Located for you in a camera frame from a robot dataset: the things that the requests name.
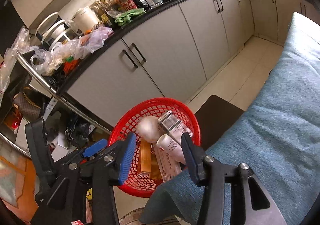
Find brown patterned handbag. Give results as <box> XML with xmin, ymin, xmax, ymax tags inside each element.
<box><xmin>13</xmin><ymin>87</ymin><xmax>43</xmax><ymax>122</ymax></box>

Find white tube bottle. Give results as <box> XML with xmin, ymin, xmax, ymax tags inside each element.
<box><xmin>156</xmin><ymin>134</ymin><xmax>186</xmax><ymax>165</ymax></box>

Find blue towel tablecloth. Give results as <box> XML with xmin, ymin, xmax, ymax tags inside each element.
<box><xmin>138</xmin><ymin>12</ymin><xmax>320</xmax><ymax>225</ymax></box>

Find plastic bags on counter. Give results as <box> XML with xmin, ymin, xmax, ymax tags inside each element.
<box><xmin>30</xmin><ymin>26</ymin><xmax>114</xmax><ymax>76</ymax></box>

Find lower kitchen cabinets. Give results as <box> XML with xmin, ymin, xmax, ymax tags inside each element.
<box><xmin>58</xmin><ymin>0</ymin><xmax>319</xmax><ymax>125</ymax></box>

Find orange medicine box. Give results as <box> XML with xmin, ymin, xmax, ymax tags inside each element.
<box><xmin>137</xmin><ymin>139</ymin><xmax>162</xmax><ymax>181</ymax></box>

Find green cloth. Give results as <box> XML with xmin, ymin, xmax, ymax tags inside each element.
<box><xmin>115</xmin><ymin>8</ymin><xmax>146</xmax><ymax>26</ymax></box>

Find red white snack packet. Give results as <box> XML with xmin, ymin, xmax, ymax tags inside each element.
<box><xmin>152</xmin><ymin>143</ymin><xmax>182</xmax><ymax>182</ymax></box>

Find white blue medicine box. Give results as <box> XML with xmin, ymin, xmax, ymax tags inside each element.
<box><xmin>158</xmin><ymin>110</ymin><xmax>193</xmax><ymax>145</ymax></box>

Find white rice cooker pot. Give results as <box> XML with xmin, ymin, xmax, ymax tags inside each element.
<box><xmin>67</xmin><ymin>7</ymin><xmax>101</xmax><ymax>35</ymax></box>

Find red plastic mesh basket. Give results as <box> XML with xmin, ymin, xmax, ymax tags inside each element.
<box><xmin>108</xmin><ymin>97</ymin><xmax>201</xmax><ymax>198</ymax></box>

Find dark stool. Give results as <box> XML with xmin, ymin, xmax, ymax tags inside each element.
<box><xmin>195</xmin><ymin>95</ymin><xmax>244</xmax><ymax>150</ymax></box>

